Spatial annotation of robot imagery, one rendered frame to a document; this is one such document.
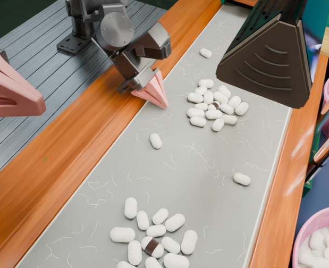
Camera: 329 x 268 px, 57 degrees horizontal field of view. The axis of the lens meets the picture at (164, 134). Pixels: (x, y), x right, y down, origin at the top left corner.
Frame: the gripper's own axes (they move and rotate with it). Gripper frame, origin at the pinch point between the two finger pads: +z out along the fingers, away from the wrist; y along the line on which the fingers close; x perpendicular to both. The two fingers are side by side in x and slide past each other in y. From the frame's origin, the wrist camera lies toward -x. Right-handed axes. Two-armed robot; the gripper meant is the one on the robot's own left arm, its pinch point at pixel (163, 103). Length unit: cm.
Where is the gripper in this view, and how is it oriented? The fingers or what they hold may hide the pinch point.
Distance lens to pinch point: 65.8
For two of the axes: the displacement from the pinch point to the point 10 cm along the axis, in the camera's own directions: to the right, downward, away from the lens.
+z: 6.2, 7.1, 3.3
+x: -6.6, 2.4, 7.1
